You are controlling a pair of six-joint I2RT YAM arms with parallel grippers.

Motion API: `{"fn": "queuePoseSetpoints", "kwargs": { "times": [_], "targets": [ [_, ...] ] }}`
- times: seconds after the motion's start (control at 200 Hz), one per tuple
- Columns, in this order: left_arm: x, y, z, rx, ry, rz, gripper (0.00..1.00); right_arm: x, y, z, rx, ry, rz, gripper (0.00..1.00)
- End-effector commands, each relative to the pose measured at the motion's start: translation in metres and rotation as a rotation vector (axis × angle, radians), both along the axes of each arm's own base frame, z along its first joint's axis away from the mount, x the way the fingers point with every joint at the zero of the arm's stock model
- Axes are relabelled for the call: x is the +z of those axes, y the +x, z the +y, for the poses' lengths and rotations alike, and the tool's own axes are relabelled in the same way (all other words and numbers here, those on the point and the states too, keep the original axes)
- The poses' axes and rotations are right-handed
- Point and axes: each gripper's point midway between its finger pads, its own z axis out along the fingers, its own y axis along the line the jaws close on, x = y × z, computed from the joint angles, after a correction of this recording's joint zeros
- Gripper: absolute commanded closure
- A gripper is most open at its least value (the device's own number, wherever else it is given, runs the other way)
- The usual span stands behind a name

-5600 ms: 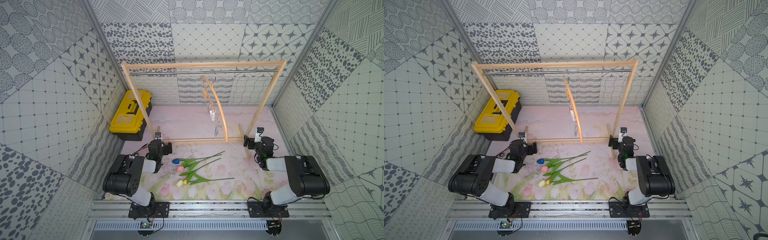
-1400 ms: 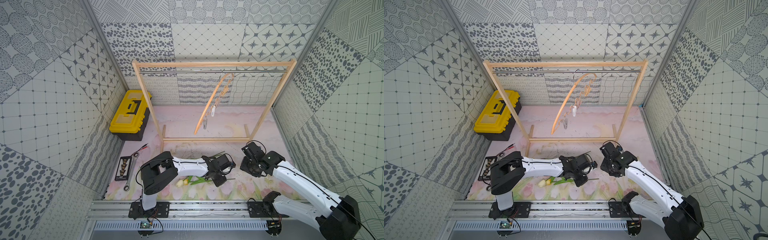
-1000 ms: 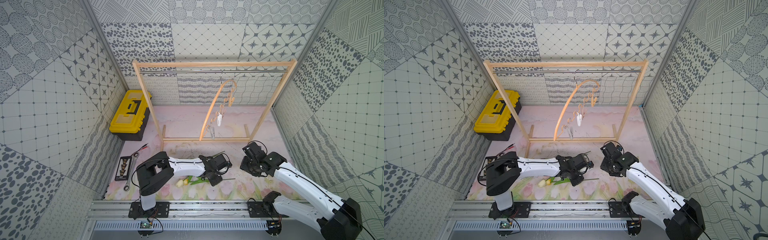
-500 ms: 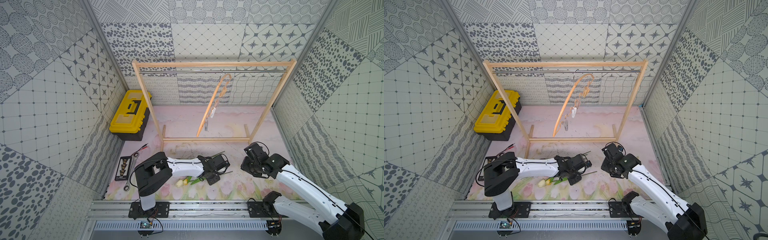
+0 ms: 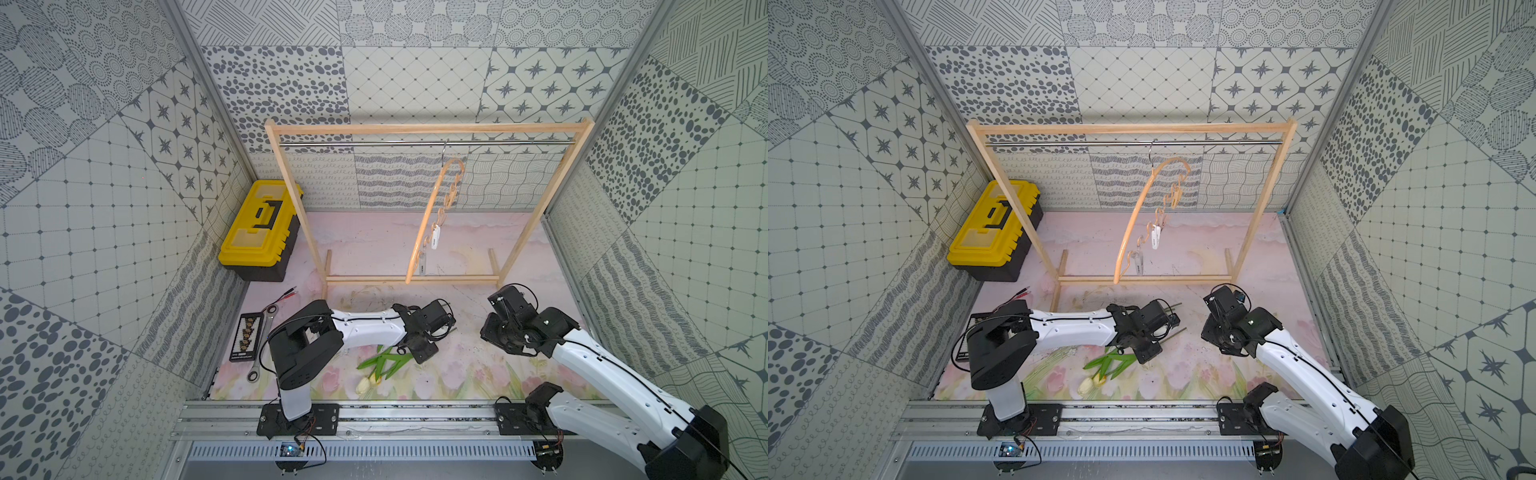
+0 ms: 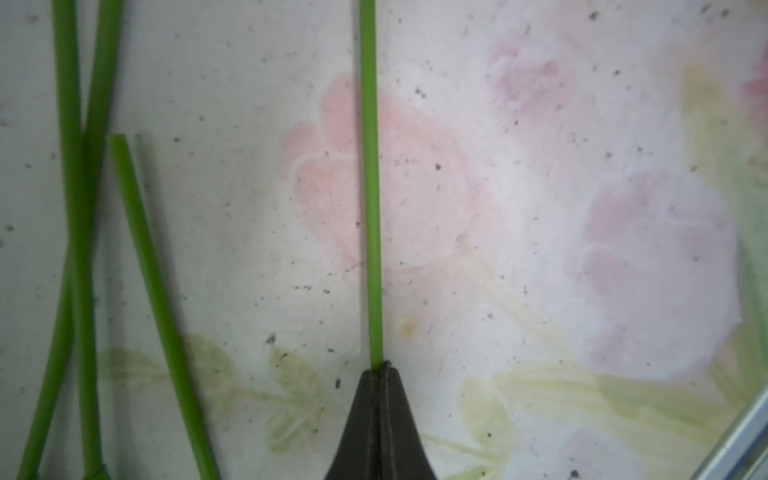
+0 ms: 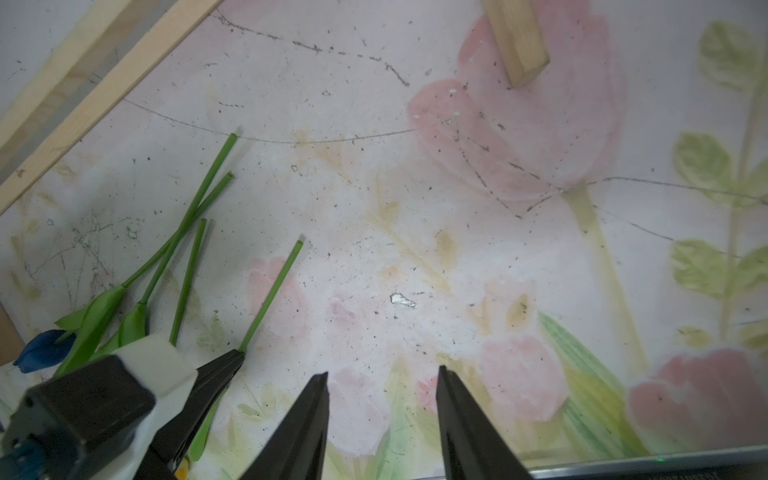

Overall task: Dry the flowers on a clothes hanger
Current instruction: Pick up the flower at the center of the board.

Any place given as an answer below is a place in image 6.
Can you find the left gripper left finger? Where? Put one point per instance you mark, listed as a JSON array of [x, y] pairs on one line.
[[358, 454]]

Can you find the aluminium mounting rail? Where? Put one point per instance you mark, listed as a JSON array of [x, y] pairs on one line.
[[741, 453]]

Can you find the yellow artificial tulip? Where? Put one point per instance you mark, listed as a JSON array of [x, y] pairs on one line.
[[371, 185]]

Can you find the pink artificial tulip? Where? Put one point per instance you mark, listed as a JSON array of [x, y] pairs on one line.
[[95, 117]]

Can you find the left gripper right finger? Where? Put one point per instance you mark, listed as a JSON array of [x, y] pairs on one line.
[[402, 454]]

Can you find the white artificial tulip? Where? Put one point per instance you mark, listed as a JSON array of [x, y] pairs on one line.
[[172, 345]]

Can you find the floral pink table mat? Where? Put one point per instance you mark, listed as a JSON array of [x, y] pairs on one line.
[[574, 224]]

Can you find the blue artificial tulip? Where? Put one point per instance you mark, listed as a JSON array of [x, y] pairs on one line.
[[79, 232]]

